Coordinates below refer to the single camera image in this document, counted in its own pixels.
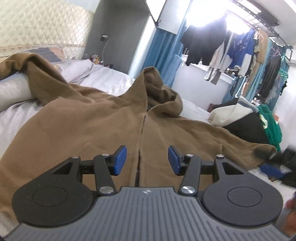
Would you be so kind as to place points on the small bottles on nightstand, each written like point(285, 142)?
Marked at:
point(96, 59)

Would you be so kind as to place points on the blue white hanging jacket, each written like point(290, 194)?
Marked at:
point(236, 54)

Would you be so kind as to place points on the black hanging coat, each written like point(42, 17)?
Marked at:
point(202, 42)

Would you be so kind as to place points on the cream quilted headboard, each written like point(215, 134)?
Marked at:
point(27, 25)

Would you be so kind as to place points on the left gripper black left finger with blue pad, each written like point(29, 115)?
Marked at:
point(102, 167)

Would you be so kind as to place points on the patchwork pillow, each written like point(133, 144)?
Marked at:
point(51, 54)

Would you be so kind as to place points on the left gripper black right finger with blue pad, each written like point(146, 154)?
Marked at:
point(192, 167)

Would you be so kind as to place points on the tan hanging jacket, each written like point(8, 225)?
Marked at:
point(260, 48)

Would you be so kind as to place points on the grey quilted duvet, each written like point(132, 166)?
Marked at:
point(15, 88)

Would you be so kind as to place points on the black metal clothes rack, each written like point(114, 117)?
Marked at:
point(258, 18)

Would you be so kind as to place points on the black hanging garment right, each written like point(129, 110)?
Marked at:
point(271, 71)

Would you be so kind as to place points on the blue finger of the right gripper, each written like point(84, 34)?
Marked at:
point(274, 172)

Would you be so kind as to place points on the striped hanging garment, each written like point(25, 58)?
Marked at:
point(212, 75)

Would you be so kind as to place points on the brown zip hoodie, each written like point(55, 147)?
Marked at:
point(86, 122)

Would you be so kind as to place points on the wall charger with cable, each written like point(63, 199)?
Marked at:
point(104, 38)

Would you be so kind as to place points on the blue curtain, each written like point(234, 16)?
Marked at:
point(165, 53)

